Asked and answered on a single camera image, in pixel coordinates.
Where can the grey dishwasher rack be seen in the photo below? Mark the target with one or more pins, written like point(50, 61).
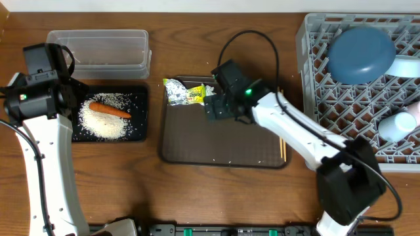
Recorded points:
point(356, 110)

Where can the silver foil wrapper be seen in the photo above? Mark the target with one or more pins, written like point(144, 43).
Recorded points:
point(176, 92)

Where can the light blue bowl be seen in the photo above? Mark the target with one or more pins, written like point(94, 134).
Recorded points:
point(404, 66)

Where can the clear plastic container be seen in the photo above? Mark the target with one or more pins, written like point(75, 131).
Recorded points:
point(106, 53)

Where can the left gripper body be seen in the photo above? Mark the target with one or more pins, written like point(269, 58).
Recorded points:
point(80, 88)

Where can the black waste tray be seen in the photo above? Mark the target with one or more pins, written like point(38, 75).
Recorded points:
point(138, 96)

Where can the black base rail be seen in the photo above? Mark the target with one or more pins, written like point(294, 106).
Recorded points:
point(172, 230)

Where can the white tissue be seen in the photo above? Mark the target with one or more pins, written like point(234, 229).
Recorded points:
point(209, 91)

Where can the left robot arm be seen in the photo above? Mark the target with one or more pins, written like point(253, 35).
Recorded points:
point(52, 139)

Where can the yellow green pandan packet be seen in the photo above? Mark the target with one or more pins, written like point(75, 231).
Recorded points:
point(196, 95)

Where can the light blue cup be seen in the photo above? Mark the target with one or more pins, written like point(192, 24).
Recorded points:
point(396, 127)

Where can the dark blue plate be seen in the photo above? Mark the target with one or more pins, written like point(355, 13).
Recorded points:
point(360, 55)

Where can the white rice pile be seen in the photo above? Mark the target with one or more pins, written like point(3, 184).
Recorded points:
point(102, 125)

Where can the orange carrot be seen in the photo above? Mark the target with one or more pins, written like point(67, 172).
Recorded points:
point(102, 108)

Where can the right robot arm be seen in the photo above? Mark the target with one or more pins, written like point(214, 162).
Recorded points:
point(348, 177)

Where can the pale pink cup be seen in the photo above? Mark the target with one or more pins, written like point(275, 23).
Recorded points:
point(414, 110)

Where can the brown serving tray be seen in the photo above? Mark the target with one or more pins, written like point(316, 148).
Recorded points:
point(188, 137)

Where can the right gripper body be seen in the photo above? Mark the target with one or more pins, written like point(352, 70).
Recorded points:
point(224, 105)

